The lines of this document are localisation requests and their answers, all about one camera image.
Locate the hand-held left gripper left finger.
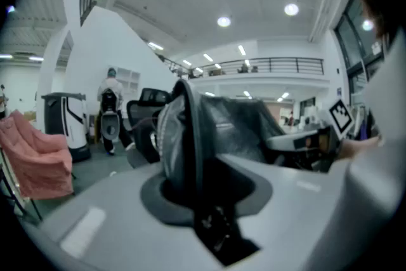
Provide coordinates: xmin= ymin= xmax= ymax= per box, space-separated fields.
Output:
xmin=22 ymin=164 xmax=225 ymax=271

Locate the person's white shirt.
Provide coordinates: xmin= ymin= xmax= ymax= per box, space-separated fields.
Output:
xmin=361 ymin=27 xmax=406 ymax=156

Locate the white wall shelf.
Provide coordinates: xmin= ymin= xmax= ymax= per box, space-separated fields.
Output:
xmin=115 ymin=66 xmax=141 ymax=96

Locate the black leather bag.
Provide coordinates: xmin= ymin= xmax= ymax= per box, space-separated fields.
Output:
xmin=157 ymin=79 xmax=286 ymax=267

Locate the black mezzanine railing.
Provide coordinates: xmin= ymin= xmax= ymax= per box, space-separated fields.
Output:
xmin=157 ymin=54 xmax=325 ymax=77

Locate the dark framed window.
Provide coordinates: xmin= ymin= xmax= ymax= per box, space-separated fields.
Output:
xmin=332 ymin=0 xmax=385 ymax=105

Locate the black and white mobile robot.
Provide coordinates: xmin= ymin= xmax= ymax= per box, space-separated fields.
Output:
xmin=41 ymin=91 xmax=92 ymax=163

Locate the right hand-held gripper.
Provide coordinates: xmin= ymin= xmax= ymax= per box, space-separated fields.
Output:
xmin=265 ymin=99 xmax=355 ymax=172

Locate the black mesh office chair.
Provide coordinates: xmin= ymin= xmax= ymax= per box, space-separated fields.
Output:
xmin=126 ymin=88 xmax=178 ymax=169

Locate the person's right hand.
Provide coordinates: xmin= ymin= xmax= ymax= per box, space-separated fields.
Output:
xmin=337 ymin=135 xmax=384 ymax=160

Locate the pink cloth on rack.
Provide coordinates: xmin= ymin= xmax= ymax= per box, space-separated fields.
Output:
xmin=0 ymin=109 xmax=77 ymax=223

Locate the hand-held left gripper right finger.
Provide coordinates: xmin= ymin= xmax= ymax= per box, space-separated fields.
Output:
xmin=217 ymin=149 xmax=401 ymax=271

